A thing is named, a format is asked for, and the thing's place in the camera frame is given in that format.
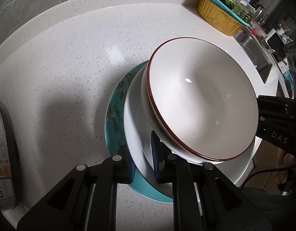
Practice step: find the green leafy vegetables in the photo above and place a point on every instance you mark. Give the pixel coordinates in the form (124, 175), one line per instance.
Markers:
(233, 8)

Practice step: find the large teal floral plate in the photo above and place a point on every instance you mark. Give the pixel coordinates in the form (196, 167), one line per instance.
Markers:
(115, 136)

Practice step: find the large white bowl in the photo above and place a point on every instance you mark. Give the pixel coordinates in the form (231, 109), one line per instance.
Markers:
(138, 130)

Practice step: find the person's right hand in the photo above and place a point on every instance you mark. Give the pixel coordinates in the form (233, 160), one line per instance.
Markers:
(286, 180)

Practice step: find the teal plastic basin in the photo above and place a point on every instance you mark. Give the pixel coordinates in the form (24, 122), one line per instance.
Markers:
(289, 84)

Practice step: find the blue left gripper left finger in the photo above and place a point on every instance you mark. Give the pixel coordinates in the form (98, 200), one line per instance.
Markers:
(127, 168)

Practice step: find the stainless steel sink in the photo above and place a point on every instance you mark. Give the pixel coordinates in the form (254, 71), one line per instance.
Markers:
(256, 53)

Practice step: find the white microwave oven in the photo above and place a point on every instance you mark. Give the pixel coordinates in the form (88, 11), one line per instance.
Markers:
(275, 42)

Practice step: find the chopsticks holder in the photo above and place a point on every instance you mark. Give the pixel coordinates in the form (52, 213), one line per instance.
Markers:
(282, 30)

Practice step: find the teal colander basket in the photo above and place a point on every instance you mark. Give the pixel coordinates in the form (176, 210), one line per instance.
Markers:
(216, 3)

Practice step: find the white rice cooker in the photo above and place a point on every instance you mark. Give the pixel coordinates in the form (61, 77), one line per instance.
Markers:
(10, 176)

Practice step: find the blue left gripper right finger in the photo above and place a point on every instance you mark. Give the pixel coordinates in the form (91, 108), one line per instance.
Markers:
(164, 161)

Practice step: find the red-rimmed patterned bowl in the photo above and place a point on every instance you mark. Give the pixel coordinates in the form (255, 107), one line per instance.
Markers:
(202, 99)

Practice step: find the chrome faucet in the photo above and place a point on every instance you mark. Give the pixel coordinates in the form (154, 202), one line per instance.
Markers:
(258, 12)

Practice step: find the yellow basin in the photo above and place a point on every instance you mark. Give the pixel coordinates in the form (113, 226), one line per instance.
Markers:
(218, 18)

